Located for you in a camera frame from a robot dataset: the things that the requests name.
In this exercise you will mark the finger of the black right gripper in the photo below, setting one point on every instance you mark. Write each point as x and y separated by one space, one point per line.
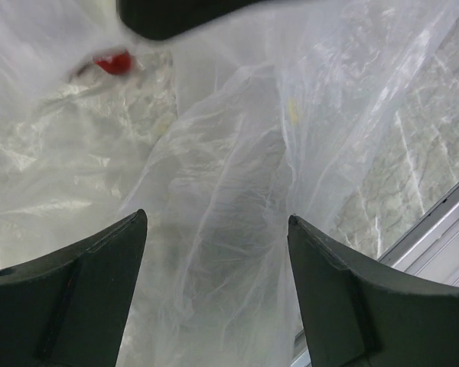
161 20

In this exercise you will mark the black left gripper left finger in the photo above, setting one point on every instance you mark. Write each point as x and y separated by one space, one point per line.
70 307

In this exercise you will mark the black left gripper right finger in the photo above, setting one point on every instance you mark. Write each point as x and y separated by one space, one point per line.
359 312

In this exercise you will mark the clear plastic bag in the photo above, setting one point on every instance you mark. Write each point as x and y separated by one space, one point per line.
345 113

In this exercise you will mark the red grape bunch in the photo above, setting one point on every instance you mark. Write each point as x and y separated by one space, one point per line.
115 64

